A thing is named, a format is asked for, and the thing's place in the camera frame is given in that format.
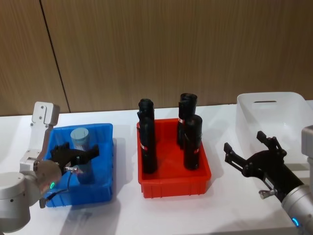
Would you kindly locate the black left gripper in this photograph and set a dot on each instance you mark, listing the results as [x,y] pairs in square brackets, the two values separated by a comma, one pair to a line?
[71,157]

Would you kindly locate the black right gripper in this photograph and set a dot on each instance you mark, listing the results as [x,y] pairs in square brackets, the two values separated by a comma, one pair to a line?
[274,169]

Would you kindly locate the grey-blue roll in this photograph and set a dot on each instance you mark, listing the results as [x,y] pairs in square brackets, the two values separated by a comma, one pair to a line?
[82,137]

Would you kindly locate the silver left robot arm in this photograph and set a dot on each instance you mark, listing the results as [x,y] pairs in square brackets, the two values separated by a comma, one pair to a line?
[14,188]

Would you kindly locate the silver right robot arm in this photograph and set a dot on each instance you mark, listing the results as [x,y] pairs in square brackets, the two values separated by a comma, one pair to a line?
[300,203]

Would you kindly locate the blue plastic bin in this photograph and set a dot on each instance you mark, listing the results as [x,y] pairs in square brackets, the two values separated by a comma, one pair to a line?
[102,147]

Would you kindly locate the white translucent plastic basket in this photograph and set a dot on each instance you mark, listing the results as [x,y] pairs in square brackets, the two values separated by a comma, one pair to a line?
[269,117]

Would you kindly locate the black roll with red label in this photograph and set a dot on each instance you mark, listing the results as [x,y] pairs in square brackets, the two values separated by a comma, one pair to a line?
[193,147]
[186,107]
[146,107]
[148,147]

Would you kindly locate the red plastic bin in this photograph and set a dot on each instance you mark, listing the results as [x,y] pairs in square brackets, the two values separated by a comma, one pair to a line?
[171,171]

